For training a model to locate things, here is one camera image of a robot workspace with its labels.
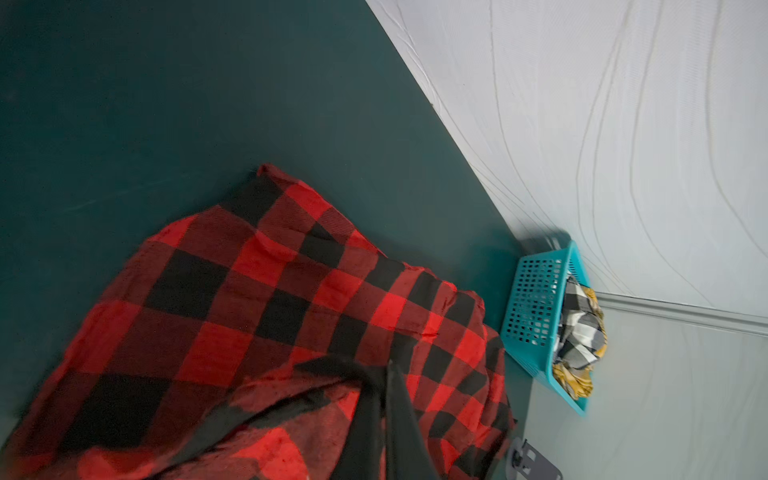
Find grey black plaid shirt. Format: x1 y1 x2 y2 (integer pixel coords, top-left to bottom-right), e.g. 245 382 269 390
554 276 608 370

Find teal plastic basket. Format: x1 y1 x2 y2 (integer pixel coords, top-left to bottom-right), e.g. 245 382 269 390
500 241 590 416

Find yellow plaid shirt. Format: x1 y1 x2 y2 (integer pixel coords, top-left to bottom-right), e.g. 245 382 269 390
551 286 608 401

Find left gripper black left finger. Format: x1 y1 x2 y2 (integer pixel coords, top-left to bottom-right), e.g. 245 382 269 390
344 374 384 479

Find dark grey plastic part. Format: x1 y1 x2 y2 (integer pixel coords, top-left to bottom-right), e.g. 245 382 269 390
505 437 564 480

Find red black plaid shirt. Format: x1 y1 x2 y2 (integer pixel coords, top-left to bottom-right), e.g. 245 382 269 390
4 165 515 479

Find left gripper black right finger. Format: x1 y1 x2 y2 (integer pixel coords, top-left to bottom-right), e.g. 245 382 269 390
384 362 440 480

